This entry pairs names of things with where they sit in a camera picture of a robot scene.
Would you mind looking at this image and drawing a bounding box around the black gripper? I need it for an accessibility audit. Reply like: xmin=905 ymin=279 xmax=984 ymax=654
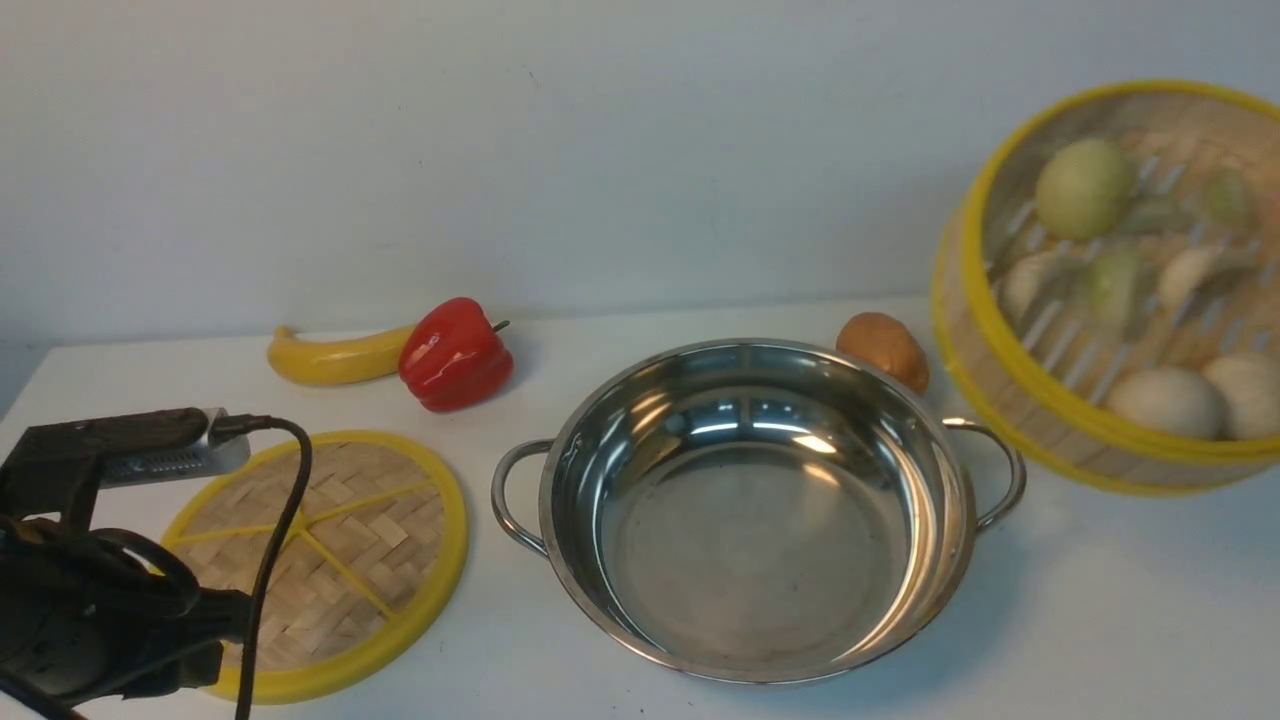
xmin=1 ymin=518 xmax=251 ymax=706

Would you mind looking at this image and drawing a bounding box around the yellow woven bamboo steamer lid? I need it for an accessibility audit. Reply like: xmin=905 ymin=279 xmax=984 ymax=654
xmin=163 ymin=430 xmax=468 ymax=706

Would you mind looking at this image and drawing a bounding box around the yellow bamboo steamer basket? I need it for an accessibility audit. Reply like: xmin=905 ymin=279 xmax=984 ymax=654
xmin=932 ymin=79 xmax=1277 ymax=496

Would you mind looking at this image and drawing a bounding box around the yellow toy banana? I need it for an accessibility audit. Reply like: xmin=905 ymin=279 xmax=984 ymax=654
xmin=266 ymin=325 xmax=413 ymax=387

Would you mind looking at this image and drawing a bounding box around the red toy bell pepper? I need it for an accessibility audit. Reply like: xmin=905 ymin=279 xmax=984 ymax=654
xmin=398 ymin=297 xmax=515 ymax=414

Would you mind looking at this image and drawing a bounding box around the brown toy potato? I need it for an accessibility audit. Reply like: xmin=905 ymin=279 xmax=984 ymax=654
xmin=835 ymin=313 xmax=931 ymax=396

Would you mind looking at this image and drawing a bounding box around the pale green toy dumpling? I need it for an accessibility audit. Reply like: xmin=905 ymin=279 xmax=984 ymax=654
xmin=1085 ymin=245 xmax=1146 ymax=334

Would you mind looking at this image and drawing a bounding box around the round green toy bun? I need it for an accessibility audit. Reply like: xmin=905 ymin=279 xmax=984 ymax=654
xmin=1034 ymin=137 xmax=1137 ymax=241

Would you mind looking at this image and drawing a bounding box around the white toy bun front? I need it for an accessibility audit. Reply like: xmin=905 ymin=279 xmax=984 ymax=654
xmin=1103 ymin=366 xmax=1228 ymax=439

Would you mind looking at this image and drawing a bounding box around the white toy bun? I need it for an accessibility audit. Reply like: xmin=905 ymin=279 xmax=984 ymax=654
xmin=1202 ymin=351 xmax=1279 ymax=439
xmin=1103 ymin=366 xmax=1228 ymax=439

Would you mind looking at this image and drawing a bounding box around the cream toy dumpling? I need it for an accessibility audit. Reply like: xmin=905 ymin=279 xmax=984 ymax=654
xmin=1156 ymin=245 xmax=1248 ymax=311

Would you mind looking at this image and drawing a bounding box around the white toy bun right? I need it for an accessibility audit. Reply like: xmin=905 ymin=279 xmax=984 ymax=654
xmin=1202 ymin=351 xmax=1279 ymax=439

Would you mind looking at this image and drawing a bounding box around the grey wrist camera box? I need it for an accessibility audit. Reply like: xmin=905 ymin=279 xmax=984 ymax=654
xmin=101 ymin=407 xmax=251 ymax=489

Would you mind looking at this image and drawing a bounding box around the stainless steel two-handled pot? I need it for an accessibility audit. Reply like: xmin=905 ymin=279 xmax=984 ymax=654
xmin=492 ymin=338 xmax=1027 ymax=685

